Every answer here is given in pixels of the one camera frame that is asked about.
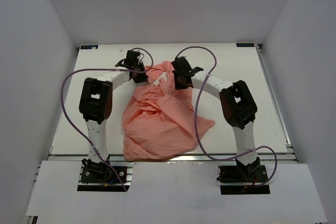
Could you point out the salmon pink jacket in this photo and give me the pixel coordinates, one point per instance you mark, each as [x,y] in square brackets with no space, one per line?
[159,121]

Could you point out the blue corner label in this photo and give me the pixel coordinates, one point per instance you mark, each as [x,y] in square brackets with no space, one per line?
[244,45]
[88,47]

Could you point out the left blue corner label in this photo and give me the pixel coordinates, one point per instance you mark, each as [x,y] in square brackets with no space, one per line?
[88,47]

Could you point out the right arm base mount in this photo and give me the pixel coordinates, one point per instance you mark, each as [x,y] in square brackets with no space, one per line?
[243,180]

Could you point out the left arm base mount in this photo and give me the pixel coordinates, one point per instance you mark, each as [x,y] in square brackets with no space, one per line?
[98,177]

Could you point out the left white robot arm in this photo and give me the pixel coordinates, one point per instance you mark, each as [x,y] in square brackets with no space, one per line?
[96,102]

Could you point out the right blue corner label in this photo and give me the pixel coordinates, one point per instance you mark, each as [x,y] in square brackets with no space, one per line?
[244,45]

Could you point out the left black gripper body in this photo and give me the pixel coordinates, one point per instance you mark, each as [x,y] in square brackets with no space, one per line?
[139,67]

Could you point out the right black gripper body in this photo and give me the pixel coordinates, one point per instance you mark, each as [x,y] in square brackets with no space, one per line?
[175,73]

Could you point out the right aluminium rail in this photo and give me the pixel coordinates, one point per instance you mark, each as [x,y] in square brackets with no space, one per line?
[274,100]

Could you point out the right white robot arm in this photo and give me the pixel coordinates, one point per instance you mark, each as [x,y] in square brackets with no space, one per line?
[238,107]

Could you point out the front aluminium rail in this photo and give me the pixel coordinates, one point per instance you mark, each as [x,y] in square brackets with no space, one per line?
[281,158]

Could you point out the aluminium rail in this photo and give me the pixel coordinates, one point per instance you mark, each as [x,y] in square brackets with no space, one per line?
[281,158]
[274,100]

